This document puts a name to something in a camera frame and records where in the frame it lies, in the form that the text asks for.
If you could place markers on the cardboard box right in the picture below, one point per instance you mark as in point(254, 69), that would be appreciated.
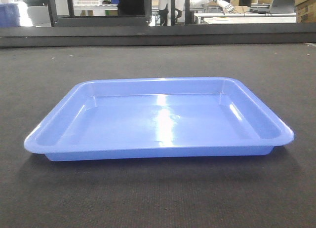
point(305, 11)

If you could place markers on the black metal cart frame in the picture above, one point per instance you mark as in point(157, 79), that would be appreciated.
point(99, 13)

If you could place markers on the black table edge rail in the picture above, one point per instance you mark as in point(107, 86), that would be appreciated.
point(266, 33)

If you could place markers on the blue crate far left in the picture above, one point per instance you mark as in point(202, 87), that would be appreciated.
point(9, 15)

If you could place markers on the person in white coat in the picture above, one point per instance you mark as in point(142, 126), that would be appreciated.
point(164, 10)

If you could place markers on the white background table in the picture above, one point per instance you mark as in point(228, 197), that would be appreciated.
point(244, 18)

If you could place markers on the white humanoid robot arm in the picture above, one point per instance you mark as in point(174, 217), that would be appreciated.
point(224, 5)

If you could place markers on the blue plastic tray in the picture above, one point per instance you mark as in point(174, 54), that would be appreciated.
point(158, 117)

